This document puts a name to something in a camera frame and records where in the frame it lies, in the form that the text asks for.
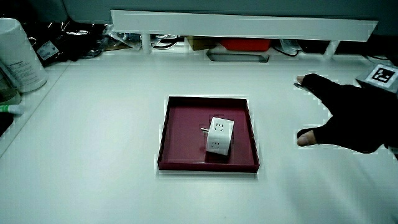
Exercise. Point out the person's right hand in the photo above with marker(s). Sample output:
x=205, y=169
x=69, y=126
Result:
x=357, y=124

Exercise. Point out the white cube socket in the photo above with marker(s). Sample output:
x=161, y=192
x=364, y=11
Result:
x=219, y=137

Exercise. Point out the grey flat tray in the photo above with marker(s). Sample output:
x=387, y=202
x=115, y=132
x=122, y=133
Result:
x=237, y=57

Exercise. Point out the red box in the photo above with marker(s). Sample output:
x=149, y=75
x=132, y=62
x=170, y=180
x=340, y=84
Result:
x=245, y=44

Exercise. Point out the white desk shelf riser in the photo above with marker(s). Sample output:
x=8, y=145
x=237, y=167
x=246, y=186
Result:
x=242, y=26

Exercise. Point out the dark red square tray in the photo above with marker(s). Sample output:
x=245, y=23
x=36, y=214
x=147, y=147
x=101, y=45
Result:
x=186, y=140

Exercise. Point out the brown cardboard box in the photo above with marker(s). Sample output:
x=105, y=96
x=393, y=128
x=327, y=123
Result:
x=200, y=42

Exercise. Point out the clear plastic bag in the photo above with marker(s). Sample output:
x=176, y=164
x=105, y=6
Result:
x=119, y=39

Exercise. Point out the black plastic bag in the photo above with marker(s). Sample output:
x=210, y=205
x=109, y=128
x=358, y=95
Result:
x=62, y=40

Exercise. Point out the white cylindrical canister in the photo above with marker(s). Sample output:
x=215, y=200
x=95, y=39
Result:
x=18, y=56

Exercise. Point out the green white marker pen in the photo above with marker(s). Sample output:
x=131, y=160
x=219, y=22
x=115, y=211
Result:
x=12, y=109

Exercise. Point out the clear glass jar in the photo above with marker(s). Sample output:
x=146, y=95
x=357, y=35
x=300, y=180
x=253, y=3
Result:
x=6, y=90

